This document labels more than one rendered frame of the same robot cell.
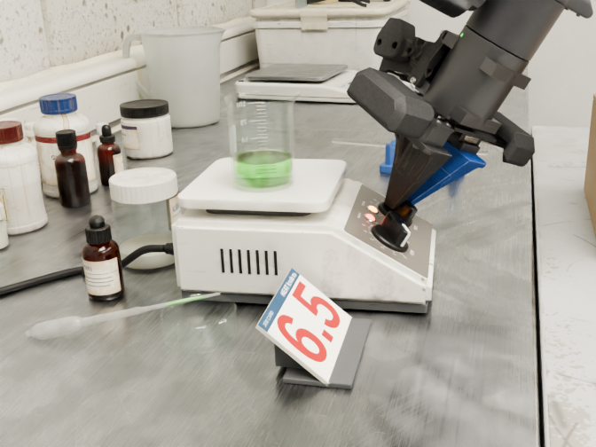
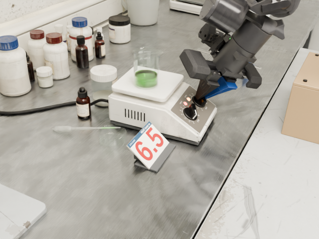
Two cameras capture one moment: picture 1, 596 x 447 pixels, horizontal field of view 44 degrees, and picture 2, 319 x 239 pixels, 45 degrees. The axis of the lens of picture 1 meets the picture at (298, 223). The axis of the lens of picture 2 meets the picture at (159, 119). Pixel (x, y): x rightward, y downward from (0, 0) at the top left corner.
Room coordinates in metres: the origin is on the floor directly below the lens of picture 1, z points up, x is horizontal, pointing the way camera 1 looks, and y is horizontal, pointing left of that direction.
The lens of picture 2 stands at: (-0.13, -0.12, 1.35)
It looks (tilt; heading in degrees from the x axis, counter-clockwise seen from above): 32 degrees down; 9
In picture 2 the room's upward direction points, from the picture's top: 2 degrees clockwise
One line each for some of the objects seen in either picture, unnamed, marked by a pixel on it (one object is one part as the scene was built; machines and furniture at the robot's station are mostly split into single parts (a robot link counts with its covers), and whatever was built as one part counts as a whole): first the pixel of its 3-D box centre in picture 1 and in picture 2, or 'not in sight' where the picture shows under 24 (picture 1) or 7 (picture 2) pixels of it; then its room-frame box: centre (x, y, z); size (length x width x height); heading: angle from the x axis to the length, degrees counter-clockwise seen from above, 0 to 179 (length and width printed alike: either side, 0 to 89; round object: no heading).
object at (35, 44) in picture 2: not in sight; (39, 50); (0.77, 0.36, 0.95); 0.06 x 0.06 x 0.10
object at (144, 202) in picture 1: (147, 218); (104, 86); (0.63, 0.14, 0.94); 0.06 x 0.06 x 0.08
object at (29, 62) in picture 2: not in sight; (26, 65); (0.69, 0.35, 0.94); 0.03 x 0.03 x 0.08
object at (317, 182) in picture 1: (267, 182); (148, 82); (0.59, 0.02, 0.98); 0.12 x 0.12 x 0.01; 78
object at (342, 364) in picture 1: (317, 324); (152, 145); (0.45, -0.01, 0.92); 0.09 x 0.06 x 0.04; 166
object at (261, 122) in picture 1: (265, 138); (147, 68); (0.57, 0.02, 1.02); 0.06 x 0.05 x 0.08; 104
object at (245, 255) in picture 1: (300, 232); (159, 103); (0.58, 0.00, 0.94); 0.22 x 0.13 x 0.08; 78
